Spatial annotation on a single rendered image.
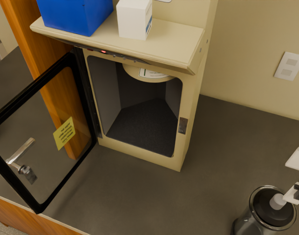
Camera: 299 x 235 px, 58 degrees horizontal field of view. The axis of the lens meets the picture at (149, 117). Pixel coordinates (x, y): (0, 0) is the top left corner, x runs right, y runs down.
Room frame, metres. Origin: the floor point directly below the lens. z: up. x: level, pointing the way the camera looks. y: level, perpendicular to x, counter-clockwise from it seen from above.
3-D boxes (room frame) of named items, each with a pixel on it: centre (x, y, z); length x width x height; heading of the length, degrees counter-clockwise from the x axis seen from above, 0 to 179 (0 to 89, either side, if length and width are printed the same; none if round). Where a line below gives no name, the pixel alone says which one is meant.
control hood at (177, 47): (0.46, 0.06, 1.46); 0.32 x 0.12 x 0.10; 69
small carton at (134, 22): (0.45, 0.03, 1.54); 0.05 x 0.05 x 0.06; 77
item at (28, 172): (0.32, 0.30, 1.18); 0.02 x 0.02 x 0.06; 62
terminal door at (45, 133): (0.42, 0.26, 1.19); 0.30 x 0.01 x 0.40; 152
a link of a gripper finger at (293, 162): (0.29, -0.31, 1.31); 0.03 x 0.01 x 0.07; 69
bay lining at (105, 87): (0.63, 0.00, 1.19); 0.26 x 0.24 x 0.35; 69
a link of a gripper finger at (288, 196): (0.22, -0.28, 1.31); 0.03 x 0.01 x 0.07; 69
